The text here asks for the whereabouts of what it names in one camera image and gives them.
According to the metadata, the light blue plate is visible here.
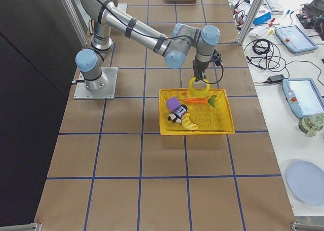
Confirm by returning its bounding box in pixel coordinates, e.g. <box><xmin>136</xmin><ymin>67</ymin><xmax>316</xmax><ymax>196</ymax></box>
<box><xmin>286</xmin><ymin>161</ymin><xmax>323</xmax><ymax>206</ymax></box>

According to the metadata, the upper teach pendant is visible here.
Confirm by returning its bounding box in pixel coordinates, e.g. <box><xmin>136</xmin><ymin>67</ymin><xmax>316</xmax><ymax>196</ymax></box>
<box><xmin>274</xmin><ymin>25</ymin><xmax>318</xmax><ymax>54</ymax></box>

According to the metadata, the teach pendant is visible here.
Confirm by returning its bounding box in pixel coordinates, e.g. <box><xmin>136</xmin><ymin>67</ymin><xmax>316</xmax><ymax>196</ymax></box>
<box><xmin>282</xmin><ymin>78</ymin><xmax>323</xmax><ymax>119</ymax></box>
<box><xmin>274</xmin><ymin>25</ymin><xmax>318</xmax><ymax>54</ymax></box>

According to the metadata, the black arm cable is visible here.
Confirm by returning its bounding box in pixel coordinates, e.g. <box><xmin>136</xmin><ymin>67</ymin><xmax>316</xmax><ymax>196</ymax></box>
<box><xmin>206</xmin><ymin>61</ymin><xmax>225</xmax><ymax>85</ymax></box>

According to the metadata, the orange toy carrot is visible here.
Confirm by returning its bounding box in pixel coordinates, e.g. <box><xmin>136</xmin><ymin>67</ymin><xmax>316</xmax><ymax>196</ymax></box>
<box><xmin>184</xmin><ymin>95</ymin><xmax>217</xmax><ymax>108</ymax></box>

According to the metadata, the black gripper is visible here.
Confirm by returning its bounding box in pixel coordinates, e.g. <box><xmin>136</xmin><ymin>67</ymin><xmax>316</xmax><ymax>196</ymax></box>
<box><xmin>193</xmin><ymin>60</ymin><xmax>208</xmax><ymax>83</ymax></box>

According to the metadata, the panda plush toy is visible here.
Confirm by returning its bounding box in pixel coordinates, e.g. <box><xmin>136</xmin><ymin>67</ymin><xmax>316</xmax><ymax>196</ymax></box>
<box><xmin>168</xmin><ymin>112</ymin><xmax>182</xmax><ymax>123</ymax></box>

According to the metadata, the black power adapter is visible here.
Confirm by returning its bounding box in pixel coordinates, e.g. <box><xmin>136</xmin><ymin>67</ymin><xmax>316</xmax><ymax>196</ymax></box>
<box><xmin>263</xmin><ymin>74</ymin><xmax>285</xmax><ymax>84</ymax></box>

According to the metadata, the lower teach pendant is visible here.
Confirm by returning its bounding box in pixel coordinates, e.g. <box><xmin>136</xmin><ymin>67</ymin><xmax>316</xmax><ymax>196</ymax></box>
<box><xmin>282</xmin><ymin>78</ymin><xmax>323</xmax><ymax>119</ymax></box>

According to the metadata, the aluminium frame post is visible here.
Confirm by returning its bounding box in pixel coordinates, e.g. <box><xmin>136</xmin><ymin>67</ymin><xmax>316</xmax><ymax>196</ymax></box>
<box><xmin>237</xmin><ymin>0</ymin><xmax>263</xmax><ymax>45</ymax></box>

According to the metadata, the purple foam cube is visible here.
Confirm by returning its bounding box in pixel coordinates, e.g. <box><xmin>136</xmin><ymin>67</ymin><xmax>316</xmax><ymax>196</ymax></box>
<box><xmin>166</xmin><ymin>97</ymin><xmax>181</xmax><ymax>112</ymax></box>

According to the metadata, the yellow plastic basket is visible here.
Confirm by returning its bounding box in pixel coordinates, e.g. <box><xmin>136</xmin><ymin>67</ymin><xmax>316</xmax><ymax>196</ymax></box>
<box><xmin>158</xmin><ymin>88</ymin><xmax>235</xmax><ymax>135</ymax></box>

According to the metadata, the toy croissant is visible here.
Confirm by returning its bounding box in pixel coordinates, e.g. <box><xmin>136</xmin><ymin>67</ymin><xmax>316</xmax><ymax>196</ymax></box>
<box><xmin>181</xmin><ymin>112</ymin><xmax>198</xmax><ymax>131</ymax></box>

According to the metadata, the black cable bundle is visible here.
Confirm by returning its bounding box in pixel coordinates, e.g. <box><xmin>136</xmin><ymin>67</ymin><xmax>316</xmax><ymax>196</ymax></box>
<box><xmin>245</xmin><ymin>38</ymin><xmax>289</xmax><ymax>72</ymax></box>

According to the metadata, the green glass jar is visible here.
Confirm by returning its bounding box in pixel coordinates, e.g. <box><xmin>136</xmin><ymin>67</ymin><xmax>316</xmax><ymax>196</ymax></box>
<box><xmin>298</xmin><ymin>113</ymin><xmax>323</xmax><ymax>137</ymax></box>

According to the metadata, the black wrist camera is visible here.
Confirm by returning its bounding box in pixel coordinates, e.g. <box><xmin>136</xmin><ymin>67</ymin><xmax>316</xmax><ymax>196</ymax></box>
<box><xmin>213</xmin><ymin>50</ymin><xmax>222</xmax><ymax>66</ymax></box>

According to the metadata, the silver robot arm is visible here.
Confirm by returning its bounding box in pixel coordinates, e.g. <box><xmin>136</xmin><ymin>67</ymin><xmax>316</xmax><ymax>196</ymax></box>
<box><xmin>80</xmin><ymin>0</ymin><xmax>223</xmax><ymax>85</ymax></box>

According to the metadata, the yellow tape roll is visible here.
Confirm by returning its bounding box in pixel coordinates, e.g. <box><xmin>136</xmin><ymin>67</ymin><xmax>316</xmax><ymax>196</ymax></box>
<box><xmin>188</xmin><ymin>77</ymin><xmax>210</xmax><ymax>98</ymax></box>

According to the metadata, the white keyboard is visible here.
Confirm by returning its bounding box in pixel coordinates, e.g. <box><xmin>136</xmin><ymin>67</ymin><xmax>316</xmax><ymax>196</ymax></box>
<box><xmin>264</xmin><ymin>0</ymin><xmax>284</xmax><ymax>14</ymax></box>

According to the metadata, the blue box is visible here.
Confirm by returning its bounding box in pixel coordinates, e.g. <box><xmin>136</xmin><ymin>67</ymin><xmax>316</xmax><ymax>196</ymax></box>
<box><xmin>253</xmin><ymin>12</ymin><xmax>271</xmax><ymax>25</ymax></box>

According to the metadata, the small labelled can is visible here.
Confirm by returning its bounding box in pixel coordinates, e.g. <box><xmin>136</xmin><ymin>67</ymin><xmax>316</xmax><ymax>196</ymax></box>
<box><xmin>174</xmin><ymin>104</ymin><xmax>188</xmax><ymax>118</ymax></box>

